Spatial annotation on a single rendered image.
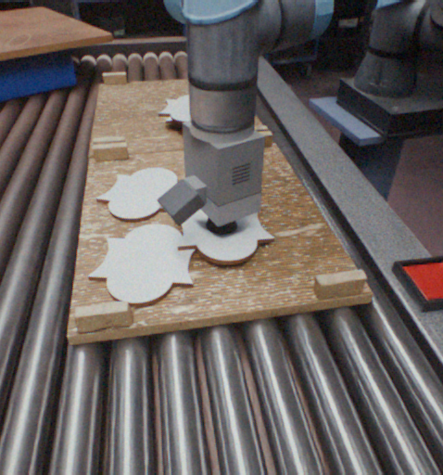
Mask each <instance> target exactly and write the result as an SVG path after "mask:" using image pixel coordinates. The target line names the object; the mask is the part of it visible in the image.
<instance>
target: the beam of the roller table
mask: <svg viewBox="0 0 443 475"><path fill-rule="evenodd" d="M258 96H259V98H260V100H261V101H262V103H263V104H264V106H265V108H266V109H268V111H269V112H270V114H271V115H272V117H273V119H274V121H275V122H276V124H277V125H278V128H279V129H280V131H281V132H283V134H284V135H285V138H286V139H287V141H288V142H289V145H290V146H291V148H292V149H293V150H294V152H295V153H297V155H298V157H299V159H300V161H301V162H302V164H303V166H304V167H305V169H306V170H307V172H308V173H309V176H311V178H312V180H313V181H314V183H315V184H316V186H317V187H318V189H319V190H320V192H321V194H322V195H323V197H324V199H326V200H327V202H328V204H329V206H330V208H331V209H332V211H333V212H334V214H335V216H336V217H337V220H338V222H339V223H340V224H341V225H343V227H344V228H345V230H346V231H347V233H348V236H349V238H350V239H351V241H352V242H353V244H354V245H355V247H356V249H357V251H358V252H359V253H360V254H361V256H362V258H363V259H364V261H365V262H366V263H367V266H368V267H369V269H370V270H371V272H372V273H373V275H374V277H375V279H376V280H378V282H377V283H379V284H380V286H381V287H382V289H383V290H384V292H385V294H386V296H387V297H388V299H389V300H390V302H391V303H392V305H393V307H394V308H395V310H396V311H397V313H398V314H399V316H400V317H401V319H402V321H403V322H404V324H405V325H406V327H407V328H408V330H409V331H410V333H411V335H412V337H413V338H414V340H415V341H416V343H417V344H418V346H419V348H420V349H421V351H422V352H423V354H424V355H425V357H426V358H427V360H428V362H429V363H430V365H431V366H432V368H434V370H435V371H436V374H437V376H438V378H439V379H440V381H441V382H442V384H443V310H441V311H433V312H424V313H421V312H420V311H418V309H417V308H416V306H415V305H414V303H413V302H412V301H411V298H410V296H409V295H408V293H407V292H406V291H405V289H404V288H403V287H402V286H401V284H400V283H399V280H398V279H397V278H396V277H395V276H394V275H393V273H392V272H391V269H392V266H393V262H394V261H402V260H410V259H421V258H429V257H432V256H431V255H430V254H429V253H428V252H427V251H426V248H425V247H424V246H423V245H422V243H421V242H420V241H419V240H418V239H417V238H416V237H415V236H414V235H413V234H412V232H411V231H410V229H409V228H408V227H407V226H406V225H405V224H404V223H403V222H402V221H401V220H400V219H399V216H398V215H397V214H396V213H394V211H393V210H392V209H391V208H390V207H389V206H388V204H387V203H386V201H385V200H384V198H383V197H382V196H381V195H380V194H379V193H378V191H376V190H375V189H374V188H373V185H372V184H371V183H370V182H369V181H368V180H367V178H366V177H365V176H364V175H363V174H362V172H360V170H359V169H358V168H357V167H356V165H355V164H354V163H353V162H352V161H351V159H350V158H349V157H348V155H347V154H346V152H344V151H343V150H342V149H341V148H340V146H339V145H338V144H337V143H336V142H335V140H334V139H333V138H332V137H331V136H330V134H328V133H327V132H326V131H325V130H324V129H323V127H322V126H321V124H320V123H319V121H318V120H317V119H316V118H315V117H313V116H312V114H311V113H310V112H309V111H308V108H307V107H306V106H305V105H304V104H303V103H302V101H301V100H300V99H298V98H297V96H296V95H295V94H294V93H293V92H292V90H291V88H290V87H289V86H288V85H287V84H286V82H284V81H283V80H282V79H281V78H280V76H279V75H278V74H277V72H276V71H275V69H274V68H273V67H272V66H271V65H270V63H268V62H267V61H266V60H265V59H264V58H263V56H260V57H259V71H258Z"/></svg>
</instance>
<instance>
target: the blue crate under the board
mask: <svg viewBox="0 0 443 475"><path fill-rule="evenodd" d="M73 51H74V50H73V48H72V49H66V50H60V51H55V52H48V53H43V54H38V55H32V56H26V57H25V58H15V59H9V60H4V61H0V102H3V101H8V100H11V99H17V98H22V97H25V96H30V95H33V94H39V93H43V92H47V91H52V90H57V89H61V88H66V87H70V86H75V85H77V78H76V74H75V69H74V65H73V59H72V54H71V52H73Z"/></svg>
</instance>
